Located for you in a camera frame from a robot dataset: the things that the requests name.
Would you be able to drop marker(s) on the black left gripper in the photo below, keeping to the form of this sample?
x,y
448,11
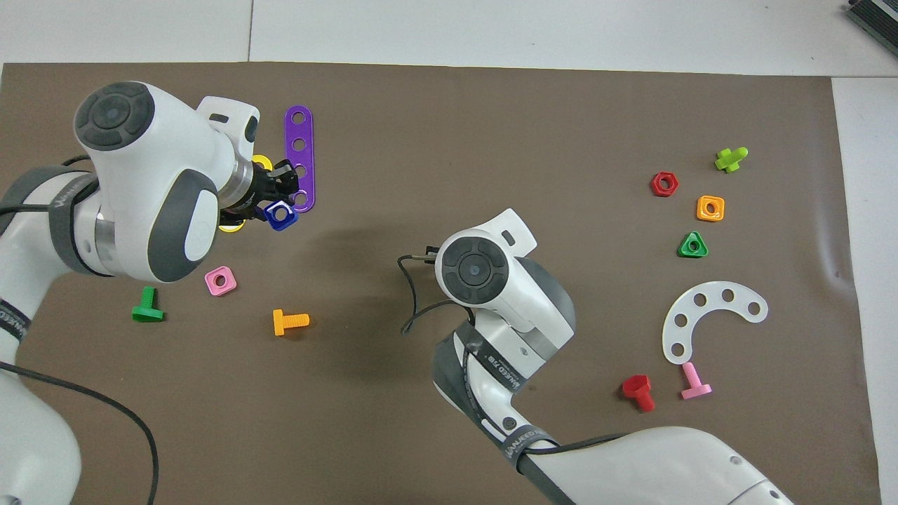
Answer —
x,y
258,188

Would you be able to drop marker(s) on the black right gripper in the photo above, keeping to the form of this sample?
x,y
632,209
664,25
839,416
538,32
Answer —
x,y
431,254

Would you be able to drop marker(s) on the blue square plastic nut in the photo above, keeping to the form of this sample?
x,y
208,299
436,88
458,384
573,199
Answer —
x,y
286,224

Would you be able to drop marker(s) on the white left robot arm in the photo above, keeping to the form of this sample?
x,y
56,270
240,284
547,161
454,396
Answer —
x,y
140,161

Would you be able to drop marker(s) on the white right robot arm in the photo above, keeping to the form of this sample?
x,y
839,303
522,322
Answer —
x,y
533,294

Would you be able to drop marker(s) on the pink square plastic nut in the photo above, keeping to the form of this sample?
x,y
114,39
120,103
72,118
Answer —
x,y
229,287

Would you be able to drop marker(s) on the orange plastic screw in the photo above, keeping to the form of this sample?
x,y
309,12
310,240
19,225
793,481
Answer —
x,y
295,321

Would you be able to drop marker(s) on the dark green plastic screw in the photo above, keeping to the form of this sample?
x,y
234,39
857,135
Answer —
x,y
147,313

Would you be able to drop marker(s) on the red hexagonal plastic nut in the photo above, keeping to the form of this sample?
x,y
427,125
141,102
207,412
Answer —
x,y
656,184

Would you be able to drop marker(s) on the red hexagonal-head plastic screw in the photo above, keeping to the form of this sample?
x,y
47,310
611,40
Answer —
x,y
637,386

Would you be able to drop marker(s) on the green triangular plastic nut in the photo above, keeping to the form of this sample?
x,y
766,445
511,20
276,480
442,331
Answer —
x,y
684,251

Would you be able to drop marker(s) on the orange square plastic nut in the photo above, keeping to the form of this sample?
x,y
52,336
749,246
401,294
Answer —
x,y
701,214

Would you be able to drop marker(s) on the pink plastic screw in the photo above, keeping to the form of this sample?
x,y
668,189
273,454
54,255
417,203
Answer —
x,y
694,389

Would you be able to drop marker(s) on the lime green cross screw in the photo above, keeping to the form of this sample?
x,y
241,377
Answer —
x,y
729,160

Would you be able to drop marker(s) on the yellow three-hole plastic plate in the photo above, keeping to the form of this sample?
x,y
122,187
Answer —
x,y
267,162

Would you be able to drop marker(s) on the purple four-hole plastic plate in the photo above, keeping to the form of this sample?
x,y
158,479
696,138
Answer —
x,y
299,132

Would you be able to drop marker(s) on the brown table mat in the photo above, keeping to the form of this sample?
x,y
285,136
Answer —
x,y
449,140

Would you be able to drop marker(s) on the white curved five-hole plate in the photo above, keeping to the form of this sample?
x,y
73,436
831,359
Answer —
x,y
678,334

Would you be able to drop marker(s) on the grey ribbed metal device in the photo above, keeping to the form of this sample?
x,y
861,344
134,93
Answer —
x,y
877,17

